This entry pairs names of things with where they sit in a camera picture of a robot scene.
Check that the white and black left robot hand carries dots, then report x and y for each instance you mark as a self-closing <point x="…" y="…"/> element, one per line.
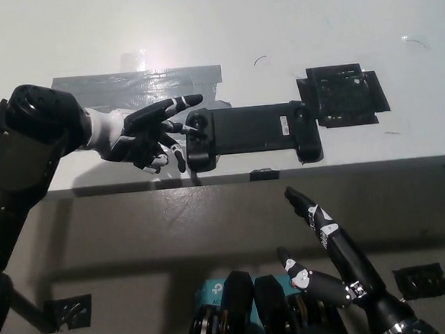
<point x="136" y="138"/>

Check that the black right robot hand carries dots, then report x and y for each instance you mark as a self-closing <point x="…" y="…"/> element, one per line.
<point x="347" y="257"/>

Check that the black game controller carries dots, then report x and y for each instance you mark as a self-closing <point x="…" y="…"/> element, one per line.
<point x="246" y="129"/>

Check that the black floor tape patch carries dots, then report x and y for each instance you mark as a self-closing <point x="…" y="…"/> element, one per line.
<point x="70" y="311"/>
<point x="417" y="280"/>

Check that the small black tape piece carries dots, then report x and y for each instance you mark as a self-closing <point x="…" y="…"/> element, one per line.
<point x="263" y="174"/>

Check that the teal cardboard box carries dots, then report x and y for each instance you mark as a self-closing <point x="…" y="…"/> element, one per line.
<point x="212" y="290"/>

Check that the black tape square patch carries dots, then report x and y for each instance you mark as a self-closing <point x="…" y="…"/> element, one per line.
<point x="339" y="95"/>

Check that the grey duct tape patch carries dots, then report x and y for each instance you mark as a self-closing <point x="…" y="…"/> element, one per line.
<point x="133" y="85"/>

